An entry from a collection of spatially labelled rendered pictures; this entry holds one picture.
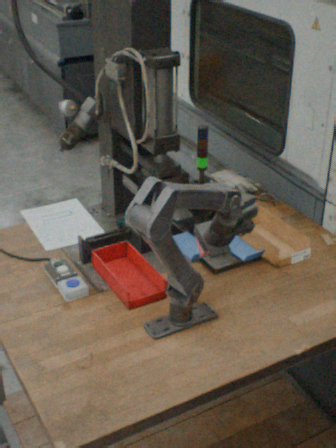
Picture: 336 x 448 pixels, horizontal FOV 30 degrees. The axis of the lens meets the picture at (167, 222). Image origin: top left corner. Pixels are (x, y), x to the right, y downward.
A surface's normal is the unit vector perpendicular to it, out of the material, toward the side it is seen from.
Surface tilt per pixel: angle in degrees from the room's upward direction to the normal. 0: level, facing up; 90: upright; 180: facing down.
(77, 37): 90
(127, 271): 0
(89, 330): 0
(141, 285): 0
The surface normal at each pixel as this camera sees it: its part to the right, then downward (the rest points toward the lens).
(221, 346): 0.00, -0.87
